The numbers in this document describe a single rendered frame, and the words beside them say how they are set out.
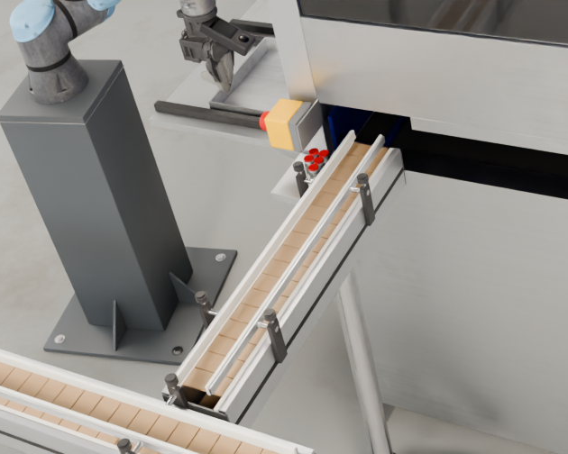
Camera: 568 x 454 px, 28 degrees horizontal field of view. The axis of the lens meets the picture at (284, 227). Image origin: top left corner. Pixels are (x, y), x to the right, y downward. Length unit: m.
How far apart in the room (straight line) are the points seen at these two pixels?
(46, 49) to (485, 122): 1.20
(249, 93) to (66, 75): 0.54
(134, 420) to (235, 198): 1.91
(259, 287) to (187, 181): 1.85
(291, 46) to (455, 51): 0.34
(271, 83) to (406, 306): 0.58
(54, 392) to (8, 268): 1.82
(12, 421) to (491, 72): 1.00
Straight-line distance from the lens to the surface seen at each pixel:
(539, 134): 2.06
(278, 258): 2.03
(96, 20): 2.90
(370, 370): 2.40
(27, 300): 3.59
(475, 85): 2.04
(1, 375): 2.02
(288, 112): 2.19
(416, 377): 2.72
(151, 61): 4.48
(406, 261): 2.42
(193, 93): 2.60
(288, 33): 2.16
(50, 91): 2.88
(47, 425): 1.90
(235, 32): 2.42
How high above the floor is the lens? 2.29
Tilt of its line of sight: 41 degrees down
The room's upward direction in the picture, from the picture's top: 14 degrees counter-clockwise
